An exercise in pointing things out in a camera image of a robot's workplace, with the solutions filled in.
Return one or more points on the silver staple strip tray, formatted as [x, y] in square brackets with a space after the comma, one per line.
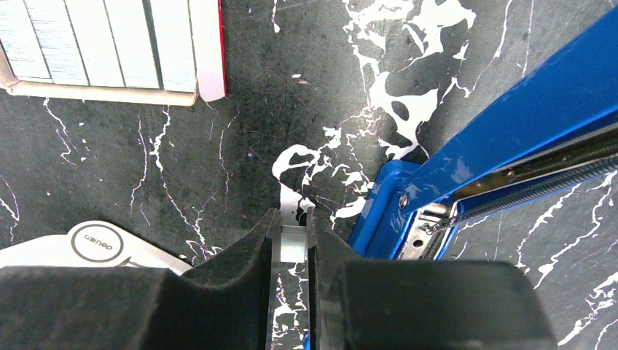
[143, 52]

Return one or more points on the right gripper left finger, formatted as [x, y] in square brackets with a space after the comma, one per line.
[223, 303]

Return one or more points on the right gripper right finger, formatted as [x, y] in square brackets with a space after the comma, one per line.
[364, 303]

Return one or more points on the grey staple strip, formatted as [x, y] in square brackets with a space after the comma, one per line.
[294, 241]

